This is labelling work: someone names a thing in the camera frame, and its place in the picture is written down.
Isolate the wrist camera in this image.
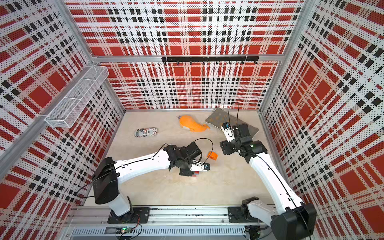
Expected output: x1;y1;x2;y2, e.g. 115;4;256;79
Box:
190;163;211;172
221;122;235;143

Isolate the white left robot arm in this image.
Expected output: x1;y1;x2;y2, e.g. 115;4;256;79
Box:
92;142;211;219

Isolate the black camera cable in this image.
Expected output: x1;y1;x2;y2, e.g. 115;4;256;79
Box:
191;137;214;166
227;101;241;127

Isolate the black hook rail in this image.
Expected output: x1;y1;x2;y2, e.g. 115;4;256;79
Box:
161;56;260;63

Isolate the orange round lego piece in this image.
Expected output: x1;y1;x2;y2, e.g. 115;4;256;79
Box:
207;152;218;161

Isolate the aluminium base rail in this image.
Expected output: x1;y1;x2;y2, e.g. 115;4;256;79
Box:
59;205;275;240

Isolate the white wire mesh basket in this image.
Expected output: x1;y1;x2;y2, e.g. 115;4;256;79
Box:
45;66;109;128

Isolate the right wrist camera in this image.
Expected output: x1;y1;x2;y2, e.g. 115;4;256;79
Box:
221;122;235;143

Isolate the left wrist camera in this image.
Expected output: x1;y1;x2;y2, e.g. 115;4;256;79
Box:
190;163;211;172

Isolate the orange plush toy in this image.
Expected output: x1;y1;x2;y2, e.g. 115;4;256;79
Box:
179;115;210;133

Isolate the grey patterned cushion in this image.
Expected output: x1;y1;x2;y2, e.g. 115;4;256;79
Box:
205;108;259;137

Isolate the green circuit board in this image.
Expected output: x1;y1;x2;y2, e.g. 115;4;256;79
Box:
115;227;132;235

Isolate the black right camera cable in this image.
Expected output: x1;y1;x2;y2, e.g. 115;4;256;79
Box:
227;101;241;127

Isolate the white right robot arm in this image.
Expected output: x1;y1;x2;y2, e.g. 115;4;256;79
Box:
220;122;317;240

